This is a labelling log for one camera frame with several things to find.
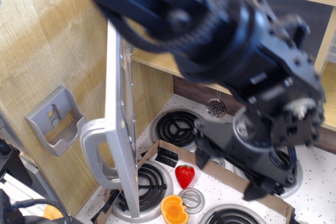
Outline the back left stove burner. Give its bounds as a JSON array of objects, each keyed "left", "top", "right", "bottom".
[{"left": 149, "top": 109, "right": 203, "bottom": 153}]

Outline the front right stove burner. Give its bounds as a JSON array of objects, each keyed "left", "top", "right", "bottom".
[{"left": 199, "top": 204, "right": 266, "bottom": 224}]

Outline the grey front stove knob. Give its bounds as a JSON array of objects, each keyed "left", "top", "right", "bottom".
[{"left": 179, "top": 188, "right": 205, "bottom": 215}]

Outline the brown cardboard barrier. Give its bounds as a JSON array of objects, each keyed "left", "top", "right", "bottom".
[{"left": 92, "top": 140, "right": 294, "bottom": 224}]

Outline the grey toy microwave door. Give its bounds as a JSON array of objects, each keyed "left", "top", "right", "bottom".
[{"left": 80, "top": 21, "right": 140, "bottom": 218}]

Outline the grey wall phone holder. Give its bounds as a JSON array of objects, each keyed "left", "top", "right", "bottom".
[{"left": 25, "top": 86, "right": 87, "bottom": 157}]

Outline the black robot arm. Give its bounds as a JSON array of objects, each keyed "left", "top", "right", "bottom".
[{"left": 94, "top": 0, "right": 325, "bottom": 201}]

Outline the black equipment on left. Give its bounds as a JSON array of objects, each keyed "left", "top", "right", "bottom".
[{"left": 1, "top": 139, "right": 33, "bottom": 188}]

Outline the back right stove burner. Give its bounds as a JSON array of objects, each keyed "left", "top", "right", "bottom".
[{"left": 276, "top": 147, "right": 303, "bottom": 199}]

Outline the silver toy skimmer spoon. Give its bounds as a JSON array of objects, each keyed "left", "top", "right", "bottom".
[{"left": 206, "top": 91, "right": 227, "bottom": 118}]

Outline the grey middle stove knob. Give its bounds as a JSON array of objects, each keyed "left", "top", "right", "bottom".
[{"left": 208, "top": 157, "right": 226, "bottom": 168}]

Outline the black braided cable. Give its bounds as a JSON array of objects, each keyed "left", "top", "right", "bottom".
[{"left": 10, "top": 198, "right": 73, "bottom": 224}]

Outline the orange toy fruit half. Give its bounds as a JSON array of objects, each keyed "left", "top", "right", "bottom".
[{"left": 161, "top": 195, "right": 189, "bottom": 224}]

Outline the front left stove burner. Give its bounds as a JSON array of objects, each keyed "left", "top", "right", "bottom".
[{"left": 112, "top": 161, "right": 173, "bottom": 223}]

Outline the stove burner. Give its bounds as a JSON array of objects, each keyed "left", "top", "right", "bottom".
[
  {"left": 112, "top": 161, "right": 173, "bottom": 223},
  {"left": 149, "top": 109, "right": 203, "bottom": 153},
  {"left": 199, "top": 204, "right": 266, "bottom": 224},
  {"left": 276, "top": 147, "right": 303, "bottom": 199}
]

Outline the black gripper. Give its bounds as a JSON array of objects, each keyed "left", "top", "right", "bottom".
[{"left": 194, "top": 120, "right": 297, "bottom": 201}]

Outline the red toy strawberry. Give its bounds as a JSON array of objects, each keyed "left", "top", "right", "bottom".
[{"left": 175, "top": 165, "right": 195, "bottom": 189}]

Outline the grey stove knob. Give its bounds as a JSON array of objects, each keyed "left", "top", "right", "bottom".
[
  {"left": 208, "top": 157, "right": 226, "bottom": 168},
  {"left": 179, "top": 188, "right": 205, "bottom": 215}
]

